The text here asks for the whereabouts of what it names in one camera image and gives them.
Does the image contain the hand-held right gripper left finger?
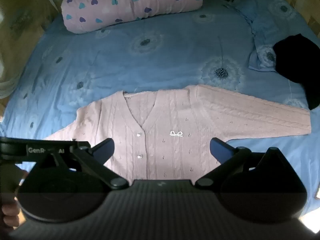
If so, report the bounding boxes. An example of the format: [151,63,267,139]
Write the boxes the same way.
[35,138,129,190]

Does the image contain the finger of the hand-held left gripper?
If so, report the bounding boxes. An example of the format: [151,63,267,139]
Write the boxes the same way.
[72,141,91,152]

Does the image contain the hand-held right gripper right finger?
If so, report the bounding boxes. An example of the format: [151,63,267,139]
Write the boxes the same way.
[195,137,293,189]

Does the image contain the pink knit cardigan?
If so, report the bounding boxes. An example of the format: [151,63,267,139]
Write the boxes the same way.
[44,84,312,180]

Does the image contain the person's left hand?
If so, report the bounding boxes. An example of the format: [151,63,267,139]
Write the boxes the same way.
[1,203,21,227]

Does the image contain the blue dandelion print bed sheet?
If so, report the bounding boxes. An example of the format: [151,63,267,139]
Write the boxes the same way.
[0,0,320,218]

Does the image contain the black cloth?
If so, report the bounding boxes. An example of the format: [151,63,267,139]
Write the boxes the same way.
[272,34,320,110]

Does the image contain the sheer floral curtain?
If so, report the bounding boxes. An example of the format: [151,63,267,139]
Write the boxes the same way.
[0,0,59,99]

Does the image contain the blue dandelion print pillow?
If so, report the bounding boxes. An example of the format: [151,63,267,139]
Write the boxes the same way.
[234,0,320,72]

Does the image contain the pink heart print pillow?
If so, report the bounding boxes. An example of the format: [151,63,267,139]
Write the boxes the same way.
[61,0,207,34]

